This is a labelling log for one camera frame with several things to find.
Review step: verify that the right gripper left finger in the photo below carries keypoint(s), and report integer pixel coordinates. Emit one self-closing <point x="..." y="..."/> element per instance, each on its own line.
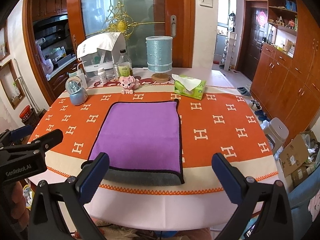
<point x="46" y="219"/>

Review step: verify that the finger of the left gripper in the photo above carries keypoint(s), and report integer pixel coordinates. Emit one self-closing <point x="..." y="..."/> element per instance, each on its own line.
<point x="15" y="136"/>
<point x="43" y="143"/>

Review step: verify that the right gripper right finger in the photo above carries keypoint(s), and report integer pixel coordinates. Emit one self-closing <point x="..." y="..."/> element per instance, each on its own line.
<point x="275" y="219"/>

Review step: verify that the purple and grey towel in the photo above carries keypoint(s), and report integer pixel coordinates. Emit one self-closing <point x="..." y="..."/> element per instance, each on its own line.
<point x="143" y="142"/>

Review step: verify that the red bucket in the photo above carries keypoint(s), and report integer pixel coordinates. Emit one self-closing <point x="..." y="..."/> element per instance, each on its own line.
<point x="25" y="113"/>

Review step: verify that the cardboard box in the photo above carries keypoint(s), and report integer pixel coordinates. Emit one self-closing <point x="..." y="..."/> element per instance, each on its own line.
<point x="298" y="159"/>

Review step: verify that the white pill bottle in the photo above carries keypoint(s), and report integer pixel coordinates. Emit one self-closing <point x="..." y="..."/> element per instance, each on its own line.
<point x="102" y="76"/>

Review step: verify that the grey plastic stool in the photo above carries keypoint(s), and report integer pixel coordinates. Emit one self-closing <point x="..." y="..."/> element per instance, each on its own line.
<point x="276" y="133"/>

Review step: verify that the pink brick pig figure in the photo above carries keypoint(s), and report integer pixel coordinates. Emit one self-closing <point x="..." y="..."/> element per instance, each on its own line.
<point x="128" y="84"/>

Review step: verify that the white appliance with paper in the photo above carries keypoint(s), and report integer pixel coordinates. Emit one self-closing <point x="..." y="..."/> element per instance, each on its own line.
<point x="101" y="50"/>

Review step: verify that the clear bottle yellow label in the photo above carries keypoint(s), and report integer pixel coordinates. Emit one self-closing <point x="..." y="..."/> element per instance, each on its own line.
<point x="124" y="64"/>

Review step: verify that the orange H-pattern table runner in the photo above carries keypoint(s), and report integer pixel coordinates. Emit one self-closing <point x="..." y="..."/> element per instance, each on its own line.
<point x="220" y="122"/>

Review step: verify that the blue table lamp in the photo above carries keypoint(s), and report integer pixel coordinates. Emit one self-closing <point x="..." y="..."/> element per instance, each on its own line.
<point x="159" y="57"/>

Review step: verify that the wooden sideboard cabinet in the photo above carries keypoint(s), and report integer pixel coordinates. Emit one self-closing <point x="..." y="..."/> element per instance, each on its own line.
<point x="286" y="81"/>

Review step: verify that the green tissue pack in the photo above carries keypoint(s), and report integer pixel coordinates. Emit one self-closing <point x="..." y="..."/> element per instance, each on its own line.
<point x="189" y="86"/>

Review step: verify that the glass sliding door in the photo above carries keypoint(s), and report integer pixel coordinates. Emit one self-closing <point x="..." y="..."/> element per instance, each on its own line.
<point x="136" y="20"/>

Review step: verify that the dark wooden entrance door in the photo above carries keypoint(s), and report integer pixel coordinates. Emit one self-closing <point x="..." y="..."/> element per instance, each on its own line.
<point x="253" y="35"/>

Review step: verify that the wall switch panel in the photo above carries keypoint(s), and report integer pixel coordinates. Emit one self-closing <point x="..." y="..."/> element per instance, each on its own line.
<point x="206" y="3"/>

